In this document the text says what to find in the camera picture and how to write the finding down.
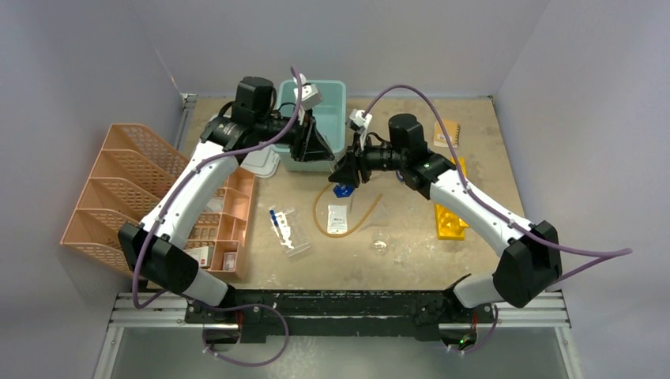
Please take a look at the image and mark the yellow rubber tubing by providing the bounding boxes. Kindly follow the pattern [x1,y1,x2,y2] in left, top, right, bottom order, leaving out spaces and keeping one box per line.
[311,184,383,238]

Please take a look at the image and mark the clear acrylic test tube rack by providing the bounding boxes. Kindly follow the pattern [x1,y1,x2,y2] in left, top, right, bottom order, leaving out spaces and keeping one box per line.
[271,208,311,257]

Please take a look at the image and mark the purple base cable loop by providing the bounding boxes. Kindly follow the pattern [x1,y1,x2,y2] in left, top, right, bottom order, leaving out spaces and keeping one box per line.
[201,303,291,369]

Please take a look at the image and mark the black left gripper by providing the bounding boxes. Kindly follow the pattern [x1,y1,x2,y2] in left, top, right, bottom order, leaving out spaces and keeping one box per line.
[256,105,335,162]

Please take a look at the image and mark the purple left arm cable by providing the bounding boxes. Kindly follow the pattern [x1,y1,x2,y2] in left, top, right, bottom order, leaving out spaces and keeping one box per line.
[130,65,306,310]

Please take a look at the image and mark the small white plastic packet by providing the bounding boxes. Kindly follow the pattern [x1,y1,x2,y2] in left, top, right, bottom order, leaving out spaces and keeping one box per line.
[326,205,348,235]

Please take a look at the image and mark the white plastic bin lid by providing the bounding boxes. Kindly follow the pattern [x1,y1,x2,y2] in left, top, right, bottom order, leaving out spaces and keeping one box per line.
[190,114,281,180]

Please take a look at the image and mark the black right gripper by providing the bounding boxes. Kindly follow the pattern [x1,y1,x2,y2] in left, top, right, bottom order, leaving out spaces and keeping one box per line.
[330,131,408,189]

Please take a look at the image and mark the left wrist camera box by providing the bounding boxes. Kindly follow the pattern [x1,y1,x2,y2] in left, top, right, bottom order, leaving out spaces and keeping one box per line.
[294,83,323,111]

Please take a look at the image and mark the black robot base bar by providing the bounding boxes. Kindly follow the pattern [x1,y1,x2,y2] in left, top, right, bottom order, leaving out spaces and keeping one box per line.
[186,276,501,346]

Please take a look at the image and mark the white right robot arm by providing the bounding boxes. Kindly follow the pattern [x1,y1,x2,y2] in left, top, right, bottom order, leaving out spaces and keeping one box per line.
[329,110,563,321]

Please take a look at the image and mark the clear plastic funnel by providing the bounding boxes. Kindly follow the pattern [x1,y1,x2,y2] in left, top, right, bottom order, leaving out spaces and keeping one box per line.
[361,201,390,229]

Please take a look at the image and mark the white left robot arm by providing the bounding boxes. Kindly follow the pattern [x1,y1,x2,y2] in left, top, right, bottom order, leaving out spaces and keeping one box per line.
[118,73,334,323]

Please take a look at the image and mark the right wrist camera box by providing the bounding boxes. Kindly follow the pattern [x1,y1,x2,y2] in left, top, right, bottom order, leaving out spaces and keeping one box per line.
[348,109,372,134]

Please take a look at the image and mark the peach plastic file organizer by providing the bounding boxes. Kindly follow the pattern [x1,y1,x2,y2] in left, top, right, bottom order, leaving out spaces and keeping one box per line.
[61,124,255,282]

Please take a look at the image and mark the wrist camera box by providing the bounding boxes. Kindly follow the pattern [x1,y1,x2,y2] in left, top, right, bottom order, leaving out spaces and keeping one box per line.
[348,109,372,134]
[294,83,323,111]

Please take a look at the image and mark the yellow test tube rack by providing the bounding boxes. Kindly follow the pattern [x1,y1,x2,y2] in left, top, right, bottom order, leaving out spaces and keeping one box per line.
[434,156,469,242]

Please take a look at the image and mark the small card box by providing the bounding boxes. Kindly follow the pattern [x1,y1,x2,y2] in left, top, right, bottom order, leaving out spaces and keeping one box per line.
[222,252,237,272]

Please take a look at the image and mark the graduated cylinder blue base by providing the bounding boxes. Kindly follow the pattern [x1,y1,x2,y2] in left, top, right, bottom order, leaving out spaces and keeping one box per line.
[328,159,356,198]

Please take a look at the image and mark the mint green plastic bin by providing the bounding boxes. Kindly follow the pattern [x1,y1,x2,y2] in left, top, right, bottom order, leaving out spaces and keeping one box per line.
[272,79,347,173]

